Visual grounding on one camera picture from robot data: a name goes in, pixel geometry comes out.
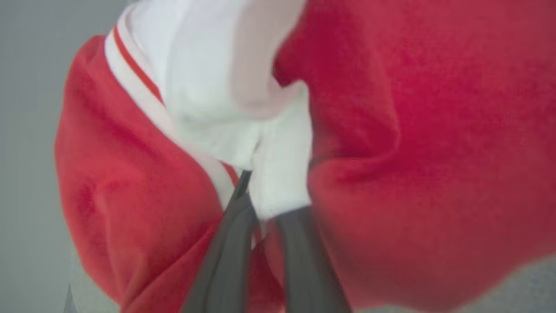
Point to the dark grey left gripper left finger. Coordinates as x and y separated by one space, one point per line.
223 256

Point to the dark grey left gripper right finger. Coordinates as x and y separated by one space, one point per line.
306 269

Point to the red garment with white sleeves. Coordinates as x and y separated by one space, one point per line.
425 143

